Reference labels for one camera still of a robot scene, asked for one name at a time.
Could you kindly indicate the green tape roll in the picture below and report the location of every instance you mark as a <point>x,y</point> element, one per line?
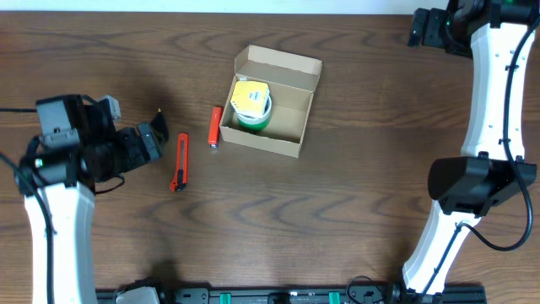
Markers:
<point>257,124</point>

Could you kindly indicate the open cardboard box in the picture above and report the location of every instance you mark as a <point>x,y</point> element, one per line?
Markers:
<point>292,80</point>

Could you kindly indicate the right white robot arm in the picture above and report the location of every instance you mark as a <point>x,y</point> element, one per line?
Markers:
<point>491,168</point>

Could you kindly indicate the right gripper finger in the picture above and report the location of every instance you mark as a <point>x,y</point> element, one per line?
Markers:
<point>417,32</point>
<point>433,28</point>

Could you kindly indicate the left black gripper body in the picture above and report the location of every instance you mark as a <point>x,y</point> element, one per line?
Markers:
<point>148,140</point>

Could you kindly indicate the black mounting rail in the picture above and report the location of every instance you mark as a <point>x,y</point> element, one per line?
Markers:
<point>356,291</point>

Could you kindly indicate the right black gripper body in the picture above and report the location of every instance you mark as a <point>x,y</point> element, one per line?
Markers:
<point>428,29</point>

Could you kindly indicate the red utility knife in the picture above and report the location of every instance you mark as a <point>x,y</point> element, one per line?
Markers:
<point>180,179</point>

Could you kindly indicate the yellow sticky note pad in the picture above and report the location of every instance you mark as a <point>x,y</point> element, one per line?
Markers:
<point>249,98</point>

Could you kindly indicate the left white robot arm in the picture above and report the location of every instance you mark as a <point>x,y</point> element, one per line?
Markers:
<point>61,209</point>

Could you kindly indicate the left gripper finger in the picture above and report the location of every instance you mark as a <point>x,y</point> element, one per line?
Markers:
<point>152,141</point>
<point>159,131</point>

